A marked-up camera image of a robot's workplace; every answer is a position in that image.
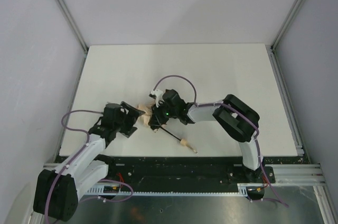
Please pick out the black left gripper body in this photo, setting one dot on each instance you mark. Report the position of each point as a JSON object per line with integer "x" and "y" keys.
{"x": 128, "y": 119}

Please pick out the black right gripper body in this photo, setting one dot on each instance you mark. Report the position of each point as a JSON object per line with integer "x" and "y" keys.
{"x": 157, "y": 115}

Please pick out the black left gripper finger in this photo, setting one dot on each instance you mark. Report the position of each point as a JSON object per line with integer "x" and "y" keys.
{"x": 127, "y": 132}
{"x": 132, "y": 113}

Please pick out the beige and black folding umbrella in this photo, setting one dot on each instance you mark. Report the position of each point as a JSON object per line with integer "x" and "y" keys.
{"x": 146, "y": 118}

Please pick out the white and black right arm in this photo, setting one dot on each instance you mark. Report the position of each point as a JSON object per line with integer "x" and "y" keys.
{"x": 238, "y": 120}

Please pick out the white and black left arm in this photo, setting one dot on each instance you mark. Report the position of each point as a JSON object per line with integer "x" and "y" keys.
{"x": 59, "y": 191}

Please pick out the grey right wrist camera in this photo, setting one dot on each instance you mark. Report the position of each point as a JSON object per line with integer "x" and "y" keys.
{"x": 156, "y": 94}

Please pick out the aluminium extrusion bracket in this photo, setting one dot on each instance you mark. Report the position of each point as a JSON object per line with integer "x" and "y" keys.
{"x": 298, "y": 174}

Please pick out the left aluminium frame post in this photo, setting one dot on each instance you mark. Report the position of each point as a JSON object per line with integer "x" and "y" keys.
{"x": 72, "y": 24}

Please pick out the aluminium frame post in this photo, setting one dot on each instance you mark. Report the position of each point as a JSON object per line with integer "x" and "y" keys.
{"x": 292, "y": 13}
{"x": 72, "y": 24}

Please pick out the right aluminium frame post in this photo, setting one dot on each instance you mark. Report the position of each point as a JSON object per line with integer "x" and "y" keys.
{"x": 292, "y": 13}

